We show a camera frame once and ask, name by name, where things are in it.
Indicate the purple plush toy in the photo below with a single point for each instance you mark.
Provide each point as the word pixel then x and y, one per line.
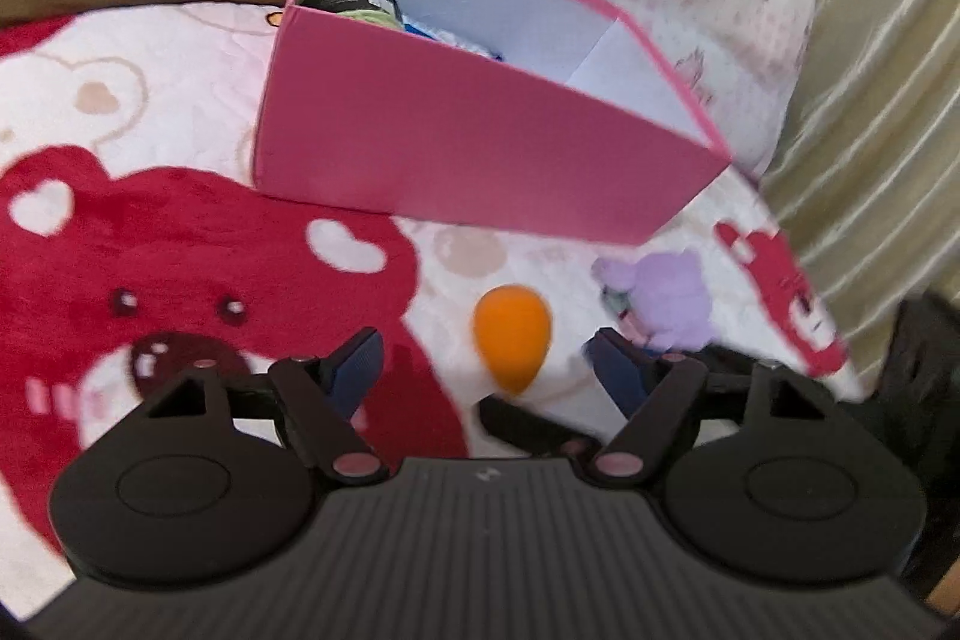
pixel 671 302

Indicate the orange makeup sponge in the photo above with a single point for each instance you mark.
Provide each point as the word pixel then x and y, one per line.
pixel 514 340

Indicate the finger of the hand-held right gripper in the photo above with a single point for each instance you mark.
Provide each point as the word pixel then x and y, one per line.
pixel 525 426

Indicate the blue wet wipes pack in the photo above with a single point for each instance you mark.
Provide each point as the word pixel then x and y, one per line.
pixel 450 39

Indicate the beige satin cloth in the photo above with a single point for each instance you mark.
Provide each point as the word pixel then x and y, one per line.
pixel 877 123

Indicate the pink cardboard box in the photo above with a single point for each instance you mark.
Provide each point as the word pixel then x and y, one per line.
pixel 450 145

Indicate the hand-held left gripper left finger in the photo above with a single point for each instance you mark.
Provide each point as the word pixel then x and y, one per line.
pixel 360 366

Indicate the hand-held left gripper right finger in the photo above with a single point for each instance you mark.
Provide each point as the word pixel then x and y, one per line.
pixel 615 377

